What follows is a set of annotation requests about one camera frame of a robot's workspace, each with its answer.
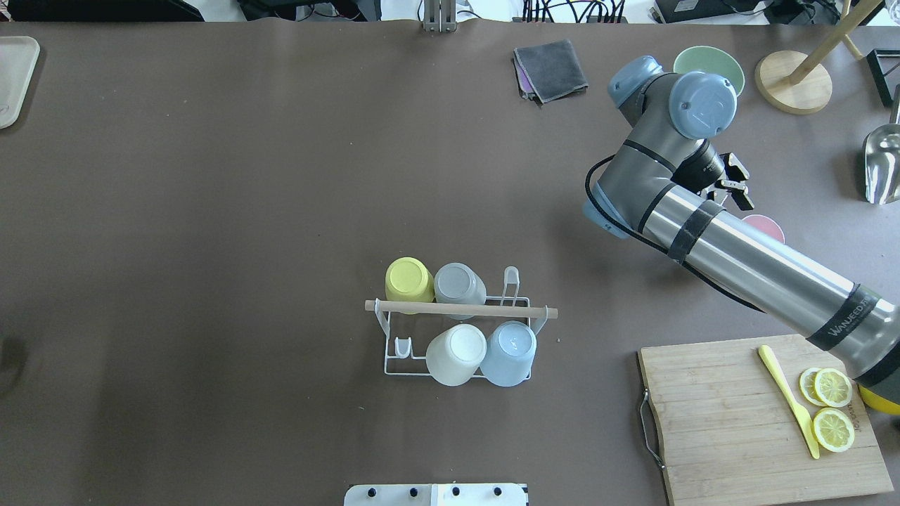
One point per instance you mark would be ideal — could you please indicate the white wire cup rack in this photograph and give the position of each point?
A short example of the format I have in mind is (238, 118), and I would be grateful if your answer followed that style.
(409, 327)

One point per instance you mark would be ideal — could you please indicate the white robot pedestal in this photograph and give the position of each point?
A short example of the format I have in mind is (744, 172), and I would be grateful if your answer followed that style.
(438, 494)

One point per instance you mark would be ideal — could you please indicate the yellow lemon near board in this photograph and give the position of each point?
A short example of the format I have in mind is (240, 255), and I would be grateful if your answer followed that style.
(876, 402)

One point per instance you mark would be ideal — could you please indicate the lemon slice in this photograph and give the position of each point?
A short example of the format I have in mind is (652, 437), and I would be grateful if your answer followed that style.
(832, 388)
(833, 430)
(806, 385)

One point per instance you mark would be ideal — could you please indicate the wooden cutting board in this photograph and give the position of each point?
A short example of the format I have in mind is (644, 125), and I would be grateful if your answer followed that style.
(726, 435)

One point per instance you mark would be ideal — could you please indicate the beige tray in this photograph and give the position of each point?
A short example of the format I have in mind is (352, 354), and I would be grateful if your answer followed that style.
(19, 56)

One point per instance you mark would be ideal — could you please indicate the cream white cup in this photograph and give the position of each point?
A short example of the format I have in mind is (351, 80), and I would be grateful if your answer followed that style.
(453, 357)

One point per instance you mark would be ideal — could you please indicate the light blue cup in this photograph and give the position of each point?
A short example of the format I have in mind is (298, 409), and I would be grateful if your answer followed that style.
(510, 354)

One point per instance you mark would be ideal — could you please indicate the yellow cup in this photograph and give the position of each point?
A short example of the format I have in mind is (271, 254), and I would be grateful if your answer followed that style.
(408, 280)

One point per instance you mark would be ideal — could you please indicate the pink plastic cup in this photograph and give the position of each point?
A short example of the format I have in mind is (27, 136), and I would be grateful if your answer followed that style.
(766, 225)

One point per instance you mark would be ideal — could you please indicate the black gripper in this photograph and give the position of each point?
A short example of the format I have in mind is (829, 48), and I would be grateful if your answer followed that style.
(707, 168)

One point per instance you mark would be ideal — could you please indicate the grey folded cloth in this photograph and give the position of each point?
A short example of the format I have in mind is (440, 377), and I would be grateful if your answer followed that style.
(548, 71)

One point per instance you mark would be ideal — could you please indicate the yellow plastic knife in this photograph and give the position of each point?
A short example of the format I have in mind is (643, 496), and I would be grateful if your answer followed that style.
(800, 413)

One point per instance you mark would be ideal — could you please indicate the metal scoop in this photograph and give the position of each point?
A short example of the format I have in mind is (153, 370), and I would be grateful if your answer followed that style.
(881, 159)

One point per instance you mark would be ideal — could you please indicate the green bowl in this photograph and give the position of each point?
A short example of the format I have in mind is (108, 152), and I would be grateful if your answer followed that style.
(711, 60)

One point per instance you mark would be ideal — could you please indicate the grey cup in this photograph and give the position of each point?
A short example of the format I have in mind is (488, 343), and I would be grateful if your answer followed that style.
(456, 283)

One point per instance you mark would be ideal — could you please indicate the wooden mug tree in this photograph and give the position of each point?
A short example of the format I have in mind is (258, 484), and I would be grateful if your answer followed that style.
(797, 83)

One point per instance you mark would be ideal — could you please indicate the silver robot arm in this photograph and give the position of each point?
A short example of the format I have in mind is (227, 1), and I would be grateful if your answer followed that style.
(673, 116)

